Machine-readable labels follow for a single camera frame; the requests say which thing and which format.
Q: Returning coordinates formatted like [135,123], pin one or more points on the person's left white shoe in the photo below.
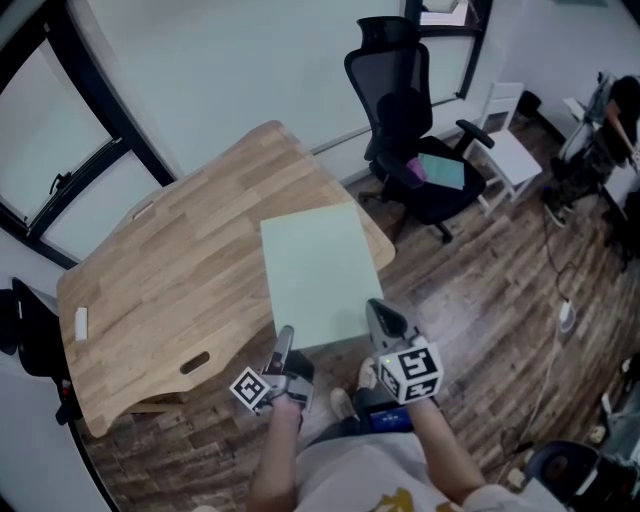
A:
[344,404]

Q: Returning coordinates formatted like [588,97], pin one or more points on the white desk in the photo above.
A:
[625,190]

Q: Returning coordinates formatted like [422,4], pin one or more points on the purple object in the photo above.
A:
[415,172]

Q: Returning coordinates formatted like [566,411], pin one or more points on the person's right white shoe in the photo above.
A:
[367,374]

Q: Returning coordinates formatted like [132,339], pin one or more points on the light green cloth sheet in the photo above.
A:
[320,270]

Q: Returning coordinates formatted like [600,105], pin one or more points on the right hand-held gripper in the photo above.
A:
[415,367]

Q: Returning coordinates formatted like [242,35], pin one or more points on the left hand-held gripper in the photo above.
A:
[250,390]

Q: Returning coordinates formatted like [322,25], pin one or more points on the white power adapter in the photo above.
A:
[565,314]

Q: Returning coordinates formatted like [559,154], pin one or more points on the white block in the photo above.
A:
[81,324]

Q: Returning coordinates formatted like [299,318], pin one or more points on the person's white shoe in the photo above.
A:
[344,404]
[367,374]

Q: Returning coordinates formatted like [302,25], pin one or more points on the black mesh office chair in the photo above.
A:
[440,200]

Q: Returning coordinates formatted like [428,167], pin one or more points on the person's right forearm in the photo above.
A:
[440,450]

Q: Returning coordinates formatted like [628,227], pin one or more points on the person's left forearm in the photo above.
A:
[275,450]

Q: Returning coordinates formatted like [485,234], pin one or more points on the person's dark trousers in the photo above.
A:
[362,400]

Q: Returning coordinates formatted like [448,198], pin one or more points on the large black framed window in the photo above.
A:
[50,125]

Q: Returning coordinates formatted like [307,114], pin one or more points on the person's white printed shirt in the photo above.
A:
[360,475]

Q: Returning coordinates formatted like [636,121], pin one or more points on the black device with blue screen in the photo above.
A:
[390,419]

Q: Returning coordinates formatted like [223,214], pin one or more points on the black bin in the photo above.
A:
[530,105]

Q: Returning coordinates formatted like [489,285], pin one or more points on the teal book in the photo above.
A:
[442,170]

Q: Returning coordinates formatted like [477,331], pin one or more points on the white wooden chair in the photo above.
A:
[515,160]

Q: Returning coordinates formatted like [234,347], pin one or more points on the wooden table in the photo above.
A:
[165,260]

